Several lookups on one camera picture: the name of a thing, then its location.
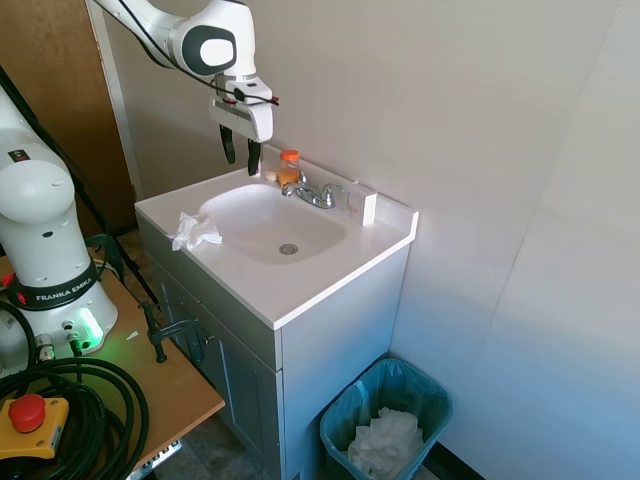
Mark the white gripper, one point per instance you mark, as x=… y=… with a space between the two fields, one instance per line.
x=242 y=120

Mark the white tissue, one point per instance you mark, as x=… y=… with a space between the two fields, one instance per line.
x=197 y=232

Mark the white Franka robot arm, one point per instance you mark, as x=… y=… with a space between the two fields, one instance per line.
x=30 y=200

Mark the trash bin with teal liner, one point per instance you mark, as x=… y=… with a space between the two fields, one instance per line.
x=345 y=400

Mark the orange-lid jar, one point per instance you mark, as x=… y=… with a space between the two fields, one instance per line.
x=289 y=167

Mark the chrome faucet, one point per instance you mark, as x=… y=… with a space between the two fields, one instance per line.
x=315 y=197

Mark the metal sink drain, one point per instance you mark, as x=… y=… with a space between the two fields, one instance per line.
x=288 y=248

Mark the clear plastic cup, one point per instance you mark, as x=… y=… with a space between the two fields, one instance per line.
x=352 y=200

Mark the white sink countertop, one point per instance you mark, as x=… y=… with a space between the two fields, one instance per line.
x=325 y=280

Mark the cabinet door knob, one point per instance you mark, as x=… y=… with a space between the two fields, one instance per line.
x=208 y=339

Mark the black table clamp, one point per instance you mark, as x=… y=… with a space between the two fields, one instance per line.
x=172 y=332

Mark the brown wooden door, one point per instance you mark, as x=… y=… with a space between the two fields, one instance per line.
x=50 y=60

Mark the grey vanity cabinet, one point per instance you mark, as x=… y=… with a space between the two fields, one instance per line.
x=340 y=340

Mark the wooden table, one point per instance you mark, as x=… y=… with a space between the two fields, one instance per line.
x=175 y=390

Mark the white tissues pile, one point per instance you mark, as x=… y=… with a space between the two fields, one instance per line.
x=385 y=440

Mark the yellow emergency stop box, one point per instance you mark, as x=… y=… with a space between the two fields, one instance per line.
x=27 y=415

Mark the black baseboard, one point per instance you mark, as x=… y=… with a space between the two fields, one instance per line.
x=450 y=462

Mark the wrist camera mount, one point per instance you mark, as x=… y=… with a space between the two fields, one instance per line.
x=248 y=92

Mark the white door frame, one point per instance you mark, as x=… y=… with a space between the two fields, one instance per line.
x=117 y=100

